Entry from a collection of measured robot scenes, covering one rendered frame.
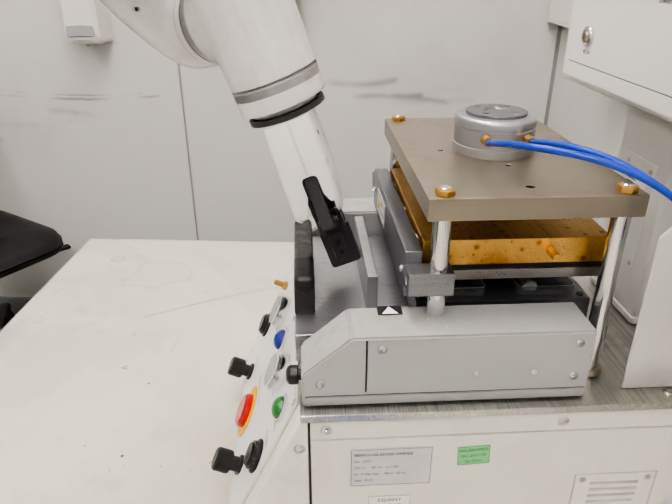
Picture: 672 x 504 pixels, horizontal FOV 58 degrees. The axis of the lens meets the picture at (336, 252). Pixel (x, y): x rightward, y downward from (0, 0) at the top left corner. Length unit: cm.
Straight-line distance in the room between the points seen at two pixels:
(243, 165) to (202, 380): 133
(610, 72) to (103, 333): 79
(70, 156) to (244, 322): 143
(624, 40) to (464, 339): 34
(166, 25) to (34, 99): 171
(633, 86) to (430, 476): 41
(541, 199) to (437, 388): 18
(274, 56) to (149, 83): 161
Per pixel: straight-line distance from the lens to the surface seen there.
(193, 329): 99
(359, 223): 68
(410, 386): 53
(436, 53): 202
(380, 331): 51
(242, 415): 74
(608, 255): 56
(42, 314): 112
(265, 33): 54
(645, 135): 69
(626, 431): 63
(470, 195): 49
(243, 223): 220
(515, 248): 56
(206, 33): 57
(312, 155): 55
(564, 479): 64
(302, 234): 66
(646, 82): 64
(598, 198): 53
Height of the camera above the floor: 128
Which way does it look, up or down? 26 degrees down
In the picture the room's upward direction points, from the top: straight up
